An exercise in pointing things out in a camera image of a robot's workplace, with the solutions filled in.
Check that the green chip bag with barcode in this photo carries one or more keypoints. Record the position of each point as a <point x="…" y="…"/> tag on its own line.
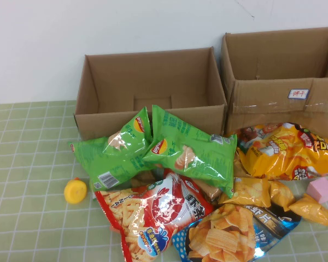
<point x="90" y="158"/>

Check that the red shrimp stick bag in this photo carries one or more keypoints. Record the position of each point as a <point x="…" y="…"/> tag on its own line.
<point x="142" y="215"/>

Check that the open plain cardboard box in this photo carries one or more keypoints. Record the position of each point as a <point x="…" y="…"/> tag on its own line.
<point x="112" y="82"/>

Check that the white label with blue border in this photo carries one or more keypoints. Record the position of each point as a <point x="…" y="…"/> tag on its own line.
<point x="298" y="94"/>

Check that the yellow rubber duck toy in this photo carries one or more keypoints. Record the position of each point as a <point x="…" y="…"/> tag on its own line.
<point x="75" y="191"/>

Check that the taped cardboard box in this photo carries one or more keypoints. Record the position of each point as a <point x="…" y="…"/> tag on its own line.
<point x="262" y="109"/>

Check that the green checked tablecloth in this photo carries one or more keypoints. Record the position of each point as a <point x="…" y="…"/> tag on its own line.
<point x="30" y="163"/>

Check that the large green Lay's chip bag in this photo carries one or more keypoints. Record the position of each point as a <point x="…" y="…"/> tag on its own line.
<point x="207" y="158"/>

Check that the blue shrimp chip bag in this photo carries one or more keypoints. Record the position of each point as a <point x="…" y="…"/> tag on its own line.
<point x="221" y="237"/>

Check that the large orange snack bag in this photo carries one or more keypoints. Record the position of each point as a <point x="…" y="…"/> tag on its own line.
<point x="287" y="155"/>

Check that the pink cube block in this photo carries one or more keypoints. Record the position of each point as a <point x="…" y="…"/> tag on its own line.
<point x="321" y="189"/>

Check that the small yellow chip bag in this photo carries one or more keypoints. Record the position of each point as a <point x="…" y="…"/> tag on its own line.
<point x="248" y="191"/>
<point x="281" y="195"/>
<point x="239" y="166"/>
<point x="311" y="208"/>

